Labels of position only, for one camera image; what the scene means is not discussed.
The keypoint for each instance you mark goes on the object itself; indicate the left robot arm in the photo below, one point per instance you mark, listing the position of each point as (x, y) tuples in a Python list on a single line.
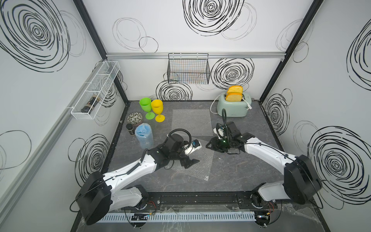
[(120, 179)]

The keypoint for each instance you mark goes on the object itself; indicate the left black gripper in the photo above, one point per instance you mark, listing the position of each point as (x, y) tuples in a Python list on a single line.
[(187, 162)]

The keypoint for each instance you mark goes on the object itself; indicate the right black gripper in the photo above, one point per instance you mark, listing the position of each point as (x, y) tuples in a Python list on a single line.
[(213, 143)]

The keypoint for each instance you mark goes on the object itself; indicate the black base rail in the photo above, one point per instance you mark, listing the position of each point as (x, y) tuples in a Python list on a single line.
[(197, 198)]

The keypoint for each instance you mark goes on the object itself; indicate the yellow plastic wine glass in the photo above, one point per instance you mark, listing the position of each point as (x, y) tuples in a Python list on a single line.
[(157, 107)]

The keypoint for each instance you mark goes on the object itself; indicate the toast slice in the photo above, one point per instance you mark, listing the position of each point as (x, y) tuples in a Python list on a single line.
[(235, 89), (233, 97)]

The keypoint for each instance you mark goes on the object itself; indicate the dark spice bottle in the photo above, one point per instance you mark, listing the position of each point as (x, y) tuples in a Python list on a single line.
[(130, 128)]

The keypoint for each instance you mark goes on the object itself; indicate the front toast slice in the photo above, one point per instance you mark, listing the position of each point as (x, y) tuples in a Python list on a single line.
[(233, 97)]

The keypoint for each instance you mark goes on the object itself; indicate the white slotted cable duct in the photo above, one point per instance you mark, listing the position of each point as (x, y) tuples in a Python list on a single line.
[(179, 217)]

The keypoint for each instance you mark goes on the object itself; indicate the bubble wrap sheet stack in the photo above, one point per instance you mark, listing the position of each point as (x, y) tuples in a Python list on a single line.
[(197, 121)]

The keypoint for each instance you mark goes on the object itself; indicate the back toast slice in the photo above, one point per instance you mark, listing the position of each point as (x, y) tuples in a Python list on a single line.
[(235, 89)]

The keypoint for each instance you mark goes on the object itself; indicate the dark bottle in shelf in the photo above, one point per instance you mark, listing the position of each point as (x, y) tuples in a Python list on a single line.
[(93, 101)]

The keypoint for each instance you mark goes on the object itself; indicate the black wire basket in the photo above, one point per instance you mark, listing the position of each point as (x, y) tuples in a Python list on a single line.
[(188, 68)]

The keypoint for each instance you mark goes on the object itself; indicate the mint green toaster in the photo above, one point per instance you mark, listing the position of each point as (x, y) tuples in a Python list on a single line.
[(234, 109)]

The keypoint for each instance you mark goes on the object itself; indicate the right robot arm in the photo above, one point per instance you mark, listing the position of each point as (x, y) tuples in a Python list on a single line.
[(301, 181)]

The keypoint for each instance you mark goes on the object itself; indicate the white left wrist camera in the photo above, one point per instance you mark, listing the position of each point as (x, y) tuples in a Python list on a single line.
[(194, 146)]

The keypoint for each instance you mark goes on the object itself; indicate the patterned small bowl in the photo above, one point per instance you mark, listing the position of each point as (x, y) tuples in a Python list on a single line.
[(135, 119)]

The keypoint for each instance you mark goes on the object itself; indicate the white wire shelf basket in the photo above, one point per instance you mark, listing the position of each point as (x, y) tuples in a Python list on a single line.
[(101, 85)]

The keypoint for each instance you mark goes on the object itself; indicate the green plastic wine glass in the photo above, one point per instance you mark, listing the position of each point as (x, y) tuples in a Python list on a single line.
[(145, 104)]

